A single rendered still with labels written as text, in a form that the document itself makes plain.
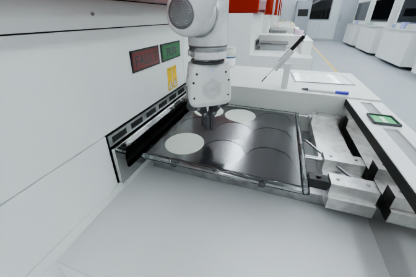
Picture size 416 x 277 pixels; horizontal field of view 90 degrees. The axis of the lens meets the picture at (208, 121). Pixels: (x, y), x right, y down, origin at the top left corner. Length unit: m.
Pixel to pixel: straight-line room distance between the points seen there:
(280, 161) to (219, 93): 0.21
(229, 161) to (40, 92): 0.36
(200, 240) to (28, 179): 0.29
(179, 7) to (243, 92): 0.47
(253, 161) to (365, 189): 0.21
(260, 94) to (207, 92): 0.33
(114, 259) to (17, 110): 0.28
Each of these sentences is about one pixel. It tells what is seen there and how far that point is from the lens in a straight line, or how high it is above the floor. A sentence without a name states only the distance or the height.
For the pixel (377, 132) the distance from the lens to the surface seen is 0.60.
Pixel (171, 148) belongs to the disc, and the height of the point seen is 0.90.
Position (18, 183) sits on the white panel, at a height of 0.99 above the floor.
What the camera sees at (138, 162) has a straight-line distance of 0.56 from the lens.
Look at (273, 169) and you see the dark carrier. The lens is 0.47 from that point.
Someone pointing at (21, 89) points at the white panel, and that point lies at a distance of 0.36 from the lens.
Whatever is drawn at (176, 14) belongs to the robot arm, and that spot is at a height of 1.19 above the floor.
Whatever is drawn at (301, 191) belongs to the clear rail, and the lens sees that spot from 0.44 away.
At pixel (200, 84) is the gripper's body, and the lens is 0.46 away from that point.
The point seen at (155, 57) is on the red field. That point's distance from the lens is 0.58.
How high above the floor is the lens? 1.19
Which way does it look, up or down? 27 degrees down
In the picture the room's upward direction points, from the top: straight up
